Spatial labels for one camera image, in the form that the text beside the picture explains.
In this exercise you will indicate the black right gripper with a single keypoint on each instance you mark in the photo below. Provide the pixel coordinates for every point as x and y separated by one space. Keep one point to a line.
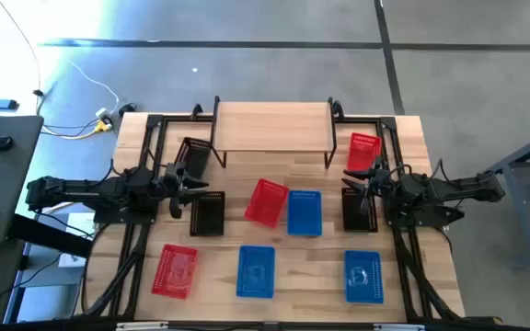
382 188

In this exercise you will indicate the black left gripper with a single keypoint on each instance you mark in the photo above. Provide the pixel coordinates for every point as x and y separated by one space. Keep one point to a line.
173 181

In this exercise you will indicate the black plastic basket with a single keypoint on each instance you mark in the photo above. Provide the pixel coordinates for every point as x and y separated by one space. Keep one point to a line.
354 216
207 216
197 151

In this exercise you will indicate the red plastic basket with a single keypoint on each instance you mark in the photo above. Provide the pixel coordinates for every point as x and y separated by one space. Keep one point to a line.
175 271
266 202
364 151

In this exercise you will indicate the blue plastic basket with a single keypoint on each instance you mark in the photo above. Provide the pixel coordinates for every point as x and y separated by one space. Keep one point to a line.
363 277
304 213
256 271

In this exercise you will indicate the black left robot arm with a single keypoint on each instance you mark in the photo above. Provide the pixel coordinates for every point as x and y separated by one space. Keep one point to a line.
85 190

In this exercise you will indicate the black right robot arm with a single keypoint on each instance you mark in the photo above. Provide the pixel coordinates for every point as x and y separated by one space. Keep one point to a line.
458 188

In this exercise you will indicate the wooden shelf with black legs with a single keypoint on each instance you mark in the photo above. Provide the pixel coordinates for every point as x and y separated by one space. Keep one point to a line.
272 126

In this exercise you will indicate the black table clamp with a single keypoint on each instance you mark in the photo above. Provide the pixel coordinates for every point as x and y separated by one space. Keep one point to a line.
338 109
196 110

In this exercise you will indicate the white power strip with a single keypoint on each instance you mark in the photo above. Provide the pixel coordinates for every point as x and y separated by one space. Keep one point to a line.
103 112

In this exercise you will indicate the white paper sheet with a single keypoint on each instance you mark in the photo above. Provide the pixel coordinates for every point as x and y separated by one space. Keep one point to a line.
78 225

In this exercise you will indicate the black desk beam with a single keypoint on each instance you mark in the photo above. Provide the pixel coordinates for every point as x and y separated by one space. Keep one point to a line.
49 236

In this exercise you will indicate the grey desk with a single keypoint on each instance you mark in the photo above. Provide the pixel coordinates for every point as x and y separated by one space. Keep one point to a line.
7 184

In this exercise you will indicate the small black desk object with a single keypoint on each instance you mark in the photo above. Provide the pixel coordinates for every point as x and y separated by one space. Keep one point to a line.
1 143

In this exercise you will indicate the black aluminium table frame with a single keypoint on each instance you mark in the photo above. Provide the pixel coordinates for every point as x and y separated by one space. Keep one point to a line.
359 120

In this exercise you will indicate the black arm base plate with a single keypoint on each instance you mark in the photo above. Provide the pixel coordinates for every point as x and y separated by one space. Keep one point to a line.
444 216
108 217

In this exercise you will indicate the silver rail bracket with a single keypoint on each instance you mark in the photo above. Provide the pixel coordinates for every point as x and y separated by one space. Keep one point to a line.
398 327
141 326

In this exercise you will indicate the black front rail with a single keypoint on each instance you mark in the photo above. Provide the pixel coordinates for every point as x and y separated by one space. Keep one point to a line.
292 327

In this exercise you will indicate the blue-grey metal table frame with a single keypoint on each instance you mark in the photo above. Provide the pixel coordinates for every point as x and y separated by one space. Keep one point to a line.
522 216

